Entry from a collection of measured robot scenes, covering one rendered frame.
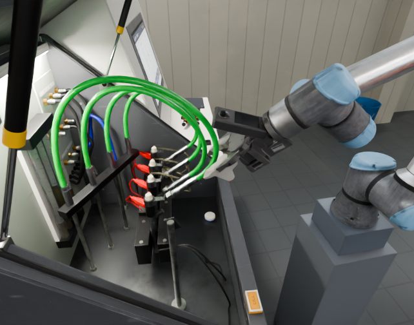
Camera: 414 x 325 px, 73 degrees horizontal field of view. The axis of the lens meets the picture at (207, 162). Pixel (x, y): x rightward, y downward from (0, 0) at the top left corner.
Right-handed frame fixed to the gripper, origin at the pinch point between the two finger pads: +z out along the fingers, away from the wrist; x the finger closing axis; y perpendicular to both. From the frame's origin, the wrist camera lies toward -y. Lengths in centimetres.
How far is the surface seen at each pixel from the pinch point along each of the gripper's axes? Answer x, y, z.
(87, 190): -4.7, -17.0, 29.6
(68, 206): -11.2, -19.1, 29.6
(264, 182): 123, 128, 88
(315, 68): 276, 145, 24
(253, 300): -24.4, 23.1, 4.9
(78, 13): 32, -45, 11
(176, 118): 65, 7, 45
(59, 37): 29, -46, 20
